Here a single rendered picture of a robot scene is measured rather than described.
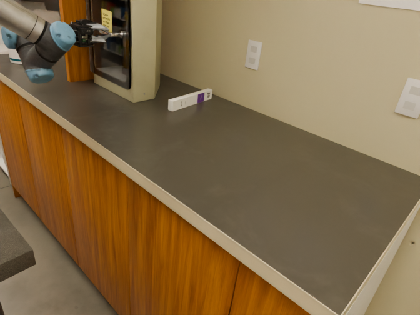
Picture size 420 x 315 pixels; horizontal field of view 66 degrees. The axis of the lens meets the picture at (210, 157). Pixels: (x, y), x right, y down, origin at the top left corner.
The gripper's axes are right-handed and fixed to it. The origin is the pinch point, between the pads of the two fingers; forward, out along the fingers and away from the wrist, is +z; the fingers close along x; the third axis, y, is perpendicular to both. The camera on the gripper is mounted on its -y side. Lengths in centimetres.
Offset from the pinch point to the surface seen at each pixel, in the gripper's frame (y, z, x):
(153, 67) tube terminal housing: 10.7, 15.4, -12.5
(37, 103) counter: -11.0, -24.7, -27.7
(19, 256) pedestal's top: 68, -58, -26
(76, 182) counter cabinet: 10, -22, -55
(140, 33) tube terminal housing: 10.7, 8.8, 1.2
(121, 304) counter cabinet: 40, -22, -100
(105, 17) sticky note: -6.1, 4.0, 4.7
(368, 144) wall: 92, 49, -24
